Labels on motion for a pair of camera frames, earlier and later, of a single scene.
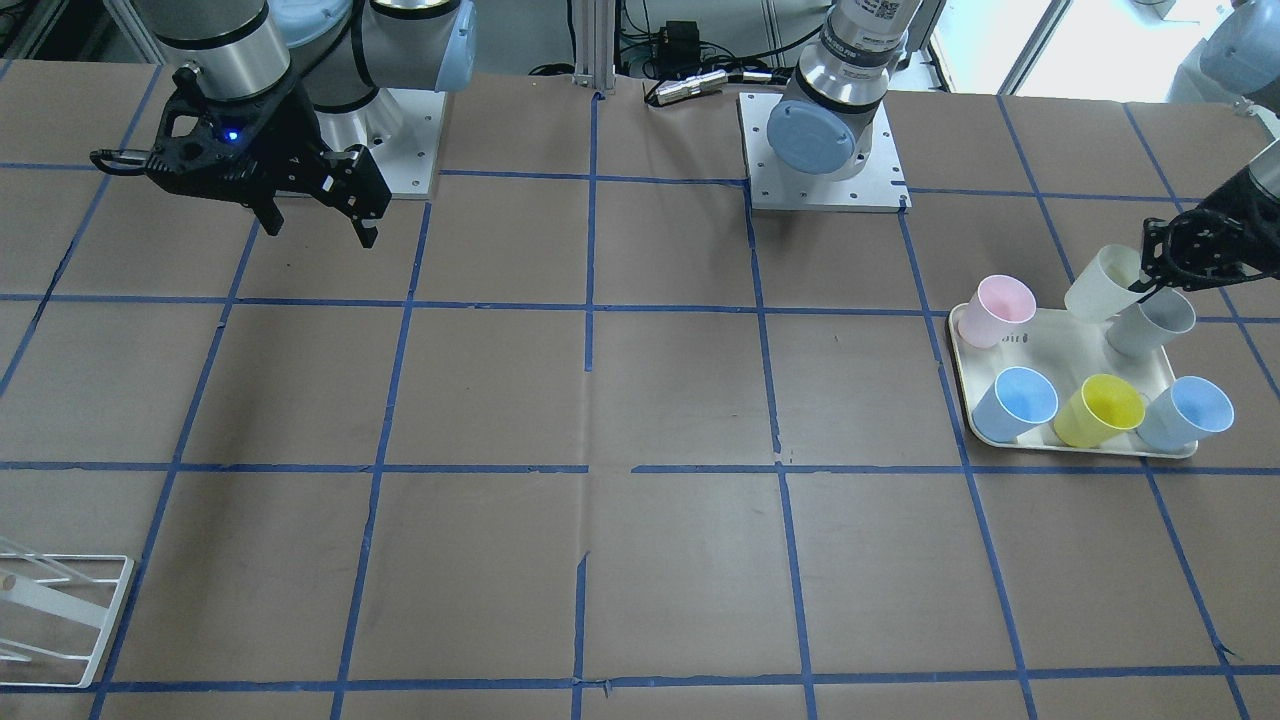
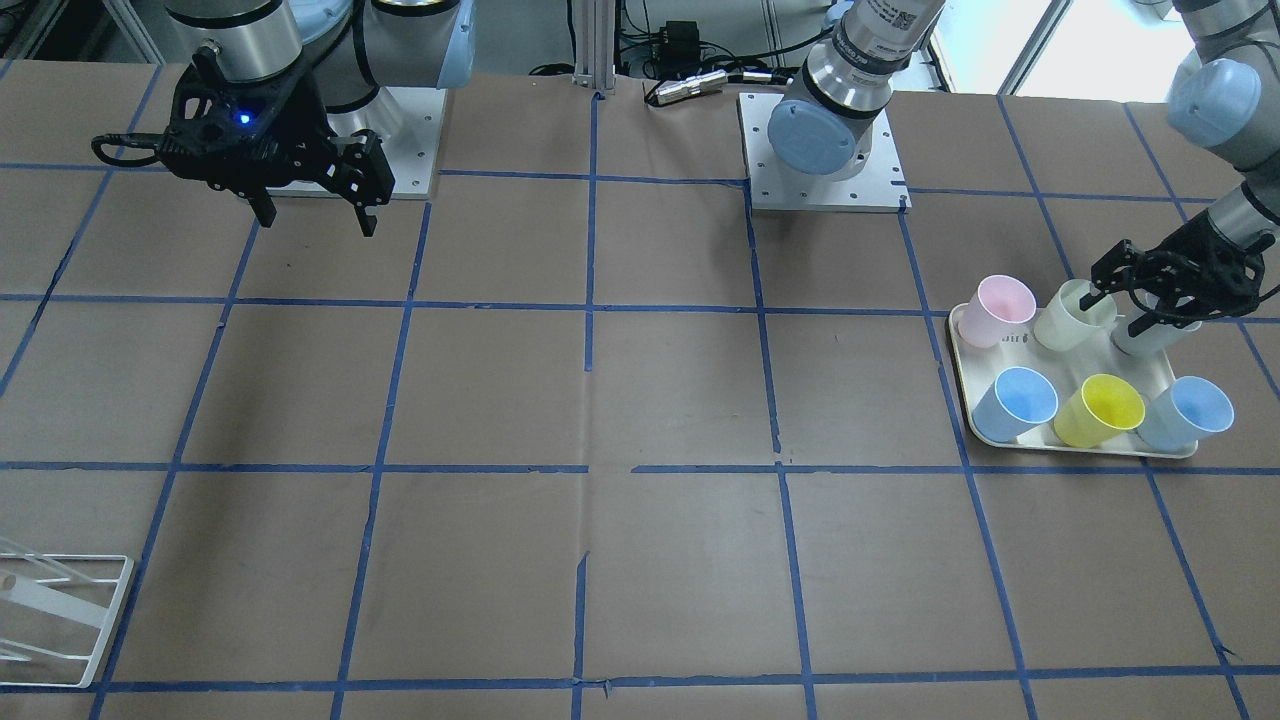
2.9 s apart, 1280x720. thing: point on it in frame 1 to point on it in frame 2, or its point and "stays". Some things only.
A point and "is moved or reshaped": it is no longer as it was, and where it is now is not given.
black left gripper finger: x=1157 y=260 to x=1111 y=272
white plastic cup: x=1103 y=289 is moved or reshaped
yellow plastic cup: x=1103 y=409 stays
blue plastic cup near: x=1019 y=397 stays
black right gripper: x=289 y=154 stays
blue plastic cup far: x=1188 y=414 stays
